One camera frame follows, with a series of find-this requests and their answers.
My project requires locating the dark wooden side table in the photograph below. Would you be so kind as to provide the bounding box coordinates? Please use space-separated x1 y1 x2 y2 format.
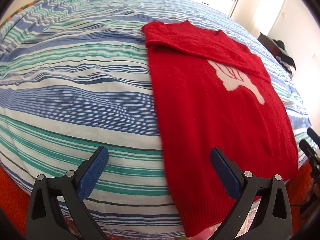
258 33 282 57

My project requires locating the dark clothes pile on table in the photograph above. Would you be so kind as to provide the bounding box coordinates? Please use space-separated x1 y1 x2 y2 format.
273 39 296 78

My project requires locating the red knit sweater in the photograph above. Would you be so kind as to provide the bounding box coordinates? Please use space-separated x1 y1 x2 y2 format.
142 21 298 237

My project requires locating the blue green striped bedspread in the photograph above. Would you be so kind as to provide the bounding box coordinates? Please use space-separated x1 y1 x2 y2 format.
1 0 310 239

